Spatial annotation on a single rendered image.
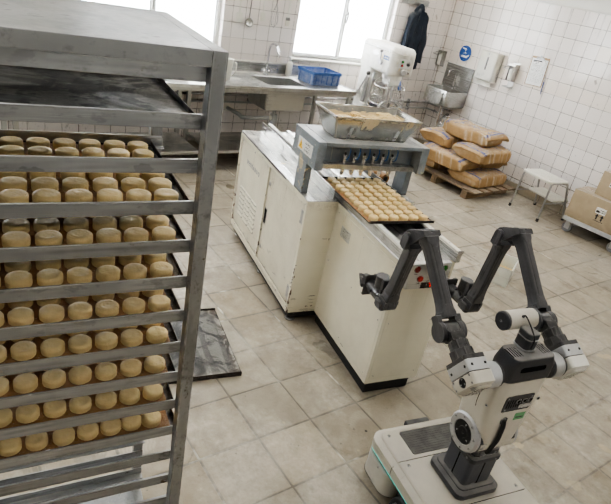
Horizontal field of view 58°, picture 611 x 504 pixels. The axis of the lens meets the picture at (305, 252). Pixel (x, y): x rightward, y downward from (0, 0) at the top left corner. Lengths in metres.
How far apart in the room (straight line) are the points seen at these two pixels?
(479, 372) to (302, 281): 1.64
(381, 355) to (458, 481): 0.81
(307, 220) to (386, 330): 0.78
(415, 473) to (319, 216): 1.47
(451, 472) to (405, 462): 0.18
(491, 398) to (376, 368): 1.01
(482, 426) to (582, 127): 5.10
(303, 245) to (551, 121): 4.47
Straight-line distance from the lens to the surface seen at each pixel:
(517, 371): 2.07
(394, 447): 2.52
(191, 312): 1.27
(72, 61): 1.04
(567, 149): 7.00
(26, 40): 1.00
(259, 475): 2.61
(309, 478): 2.65
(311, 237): 3.21
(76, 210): 1.13
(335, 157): 3.15
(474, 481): 2.47
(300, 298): 3.42
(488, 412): 2.17
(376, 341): 2.88
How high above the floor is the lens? 1.98
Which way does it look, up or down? 27 degrees down
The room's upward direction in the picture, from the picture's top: 12 degrees clockwise
